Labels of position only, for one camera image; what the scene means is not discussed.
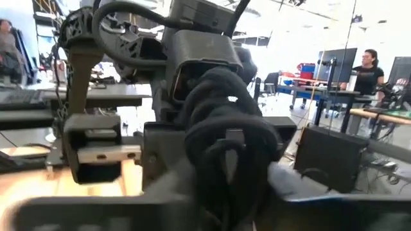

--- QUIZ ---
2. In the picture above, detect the black USB-C cable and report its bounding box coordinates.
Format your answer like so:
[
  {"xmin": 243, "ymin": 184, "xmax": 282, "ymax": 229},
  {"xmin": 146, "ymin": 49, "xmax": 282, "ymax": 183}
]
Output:
[{"xmin": 183, "ymin": 66, "xmax": 281, "ymax": 231}]

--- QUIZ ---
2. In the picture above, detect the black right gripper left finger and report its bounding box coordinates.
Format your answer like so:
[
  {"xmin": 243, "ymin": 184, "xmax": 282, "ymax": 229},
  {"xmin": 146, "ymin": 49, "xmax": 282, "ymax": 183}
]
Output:
[{"xmin": 0, "ymin": 166, "xmax": 200, "ymax": 231}]

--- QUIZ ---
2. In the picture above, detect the black office chair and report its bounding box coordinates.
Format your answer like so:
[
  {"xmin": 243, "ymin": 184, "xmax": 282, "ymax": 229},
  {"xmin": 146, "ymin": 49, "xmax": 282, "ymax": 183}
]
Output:
[{"xmin": 263, "ymin": 72, "xmax": 281, "ymax": 97}]

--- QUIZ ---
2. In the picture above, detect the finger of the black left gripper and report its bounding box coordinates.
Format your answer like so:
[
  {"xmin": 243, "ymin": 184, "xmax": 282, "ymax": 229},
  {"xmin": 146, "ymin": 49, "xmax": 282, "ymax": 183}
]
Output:
[
  {"xmin": 263, "ymin": 116, "xmax": 298, "ymax": 161},
  {"xmin": 63, "ymin": 114, "xmax": 143, "ymax": 185}
]

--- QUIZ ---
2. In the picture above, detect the yellow hanging rope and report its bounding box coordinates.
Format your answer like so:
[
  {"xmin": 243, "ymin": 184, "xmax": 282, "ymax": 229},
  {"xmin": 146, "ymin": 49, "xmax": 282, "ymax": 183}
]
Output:
[{"xmin": 298, "ymin": 47, "xmax": 326, "ymax": 142}]

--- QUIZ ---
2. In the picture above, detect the blue work table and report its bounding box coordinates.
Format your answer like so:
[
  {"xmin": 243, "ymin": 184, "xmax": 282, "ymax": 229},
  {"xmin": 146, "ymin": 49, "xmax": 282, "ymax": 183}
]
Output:
[{"xmin": 276, "ymin": 83, "xmax": 361, "ymax": 112}]

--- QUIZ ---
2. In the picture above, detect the black hanging cable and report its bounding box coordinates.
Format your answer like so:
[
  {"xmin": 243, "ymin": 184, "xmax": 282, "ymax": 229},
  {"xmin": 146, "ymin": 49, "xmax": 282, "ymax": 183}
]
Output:
[{"xmin": 327, "ymin": 0, "xmax": 358, "ymax": 130}]

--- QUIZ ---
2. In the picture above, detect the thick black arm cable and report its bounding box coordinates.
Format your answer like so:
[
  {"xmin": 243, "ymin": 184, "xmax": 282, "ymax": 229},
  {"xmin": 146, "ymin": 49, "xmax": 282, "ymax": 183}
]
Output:
[{"xmin": 92, "ymin": 0, "xmax": 195, "ymax": 69}]

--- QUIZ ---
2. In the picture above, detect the wooden work table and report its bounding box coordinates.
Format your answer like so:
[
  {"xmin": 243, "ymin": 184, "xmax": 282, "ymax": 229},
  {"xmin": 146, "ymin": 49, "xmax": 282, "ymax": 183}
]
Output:
[{"xmin": 349, "ymin": 108, "xmax": 411, "ymax": 126}]

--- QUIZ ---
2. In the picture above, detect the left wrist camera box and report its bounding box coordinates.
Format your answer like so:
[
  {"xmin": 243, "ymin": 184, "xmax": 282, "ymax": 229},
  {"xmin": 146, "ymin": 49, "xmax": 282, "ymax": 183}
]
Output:
[{"xmin": 165, "ymin": 29, "xmax": 244, "ymax": 103}]

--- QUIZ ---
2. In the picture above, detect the black box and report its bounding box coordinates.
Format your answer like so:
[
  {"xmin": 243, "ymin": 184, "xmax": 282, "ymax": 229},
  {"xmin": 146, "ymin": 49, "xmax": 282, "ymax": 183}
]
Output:
[{"xmin": 293, "ymin": 126, "xmax": 369, "ymax": 194}]

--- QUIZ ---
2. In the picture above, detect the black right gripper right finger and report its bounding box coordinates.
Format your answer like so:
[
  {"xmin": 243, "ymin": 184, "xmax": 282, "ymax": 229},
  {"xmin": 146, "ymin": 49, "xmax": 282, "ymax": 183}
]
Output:
[{"xmin": 256, "ymin": 162, "xmax": 411, "ymax": 231}]

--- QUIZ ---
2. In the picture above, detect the person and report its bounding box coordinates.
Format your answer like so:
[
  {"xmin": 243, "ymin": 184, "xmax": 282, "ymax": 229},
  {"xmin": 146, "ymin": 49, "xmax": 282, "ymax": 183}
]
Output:
[
  {"xmin": 0, "ymin": 19, "xmax": 28, "ymax": 85},
  {"xmin": 339, "ymin": 49, "xmax": 386, "ymax": 97}
]

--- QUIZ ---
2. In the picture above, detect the dark desk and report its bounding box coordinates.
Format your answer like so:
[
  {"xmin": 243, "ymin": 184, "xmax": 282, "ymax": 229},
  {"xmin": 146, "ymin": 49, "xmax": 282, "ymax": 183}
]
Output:
[{"xmin": 0, "ymin": 83, "xmax": 152, "ymax": 131}]

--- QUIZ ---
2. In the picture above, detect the red storage bin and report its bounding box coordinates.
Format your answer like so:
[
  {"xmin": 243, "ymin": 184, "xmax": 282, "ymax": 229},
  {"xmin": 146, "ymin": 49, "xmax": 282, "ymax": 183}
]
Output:
[{"xmin": 297, "ymin": 63, "xmax": 317, "ymax": 80}]

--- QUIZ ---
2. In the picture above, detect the black keyboard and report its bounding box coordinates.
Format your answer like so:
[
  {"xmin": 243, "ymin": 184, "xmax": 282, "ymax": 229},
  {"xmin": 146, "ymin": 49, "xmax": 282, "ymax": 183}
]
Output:
[{"xmin": 0, "ymin": 89, "xmax": 48, "ymax": 110}]

